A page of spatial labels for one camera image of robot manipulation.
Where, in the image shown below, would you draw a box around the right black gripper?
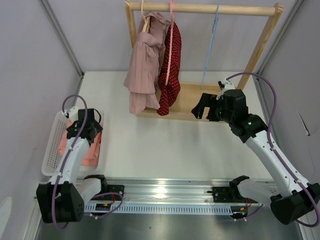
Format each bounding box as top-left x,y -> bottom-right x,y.
191,93 -> 235,125

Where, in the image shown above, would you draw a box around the salmon pink skirt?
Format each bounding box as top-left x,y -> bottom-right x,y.
58,130 -> 102,166

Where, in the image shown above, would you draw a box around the blue wire hanger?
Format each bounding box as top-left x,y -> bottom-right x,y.
200,4 -> 220,89

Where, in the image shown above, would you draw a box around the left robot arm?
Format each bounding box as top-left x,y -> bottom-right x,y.
36,108 -> 109,224

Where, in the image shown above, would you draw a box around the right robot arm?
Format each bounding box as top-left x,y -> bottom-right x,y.
191,89 -> 320,225

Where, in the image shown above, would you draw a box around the beige wooden hanger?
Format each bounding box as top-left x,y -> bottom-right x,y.
140,0 -> 151,33

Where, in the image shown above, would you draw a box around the pink plastic hanger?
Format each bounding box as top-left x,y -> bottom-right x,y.
165,0 -> 175,86

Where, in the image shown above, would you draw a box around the wooden clothes rack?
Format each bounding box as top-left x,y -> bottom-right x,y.
125,0 -> 284,121

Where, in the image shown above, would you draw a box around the white plastic basket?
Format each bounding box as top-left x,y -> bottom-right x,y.
41,110 -> 108,178

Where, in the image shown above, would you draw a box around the red polka dot garment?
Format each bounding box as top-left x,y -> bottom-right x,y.
156,23 -> 182,116

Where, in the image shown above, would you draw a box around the dusty pink hanging garment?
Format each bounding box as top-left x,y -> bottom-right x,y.
123,11 -> 170,115

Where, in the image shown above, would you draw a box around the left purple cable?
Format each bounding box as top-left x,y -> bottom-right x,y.
52,94 -> 124,230

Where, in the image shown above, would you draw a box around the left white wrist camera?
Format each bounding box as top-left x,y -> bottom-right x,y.
62,106 -> 79,122

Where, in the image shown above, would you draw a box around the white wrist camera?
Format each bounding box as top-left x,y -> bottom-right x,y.
62,106 -> 79,122
217,78 -> 236,97

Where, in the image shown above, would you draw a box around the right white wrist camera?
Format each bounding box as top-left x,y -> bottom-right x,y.
217,78 -> 236,97

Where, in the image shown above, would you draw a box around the aluminium mounting rail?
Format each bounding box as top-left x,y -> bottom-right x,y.
81,178 -> 261,217

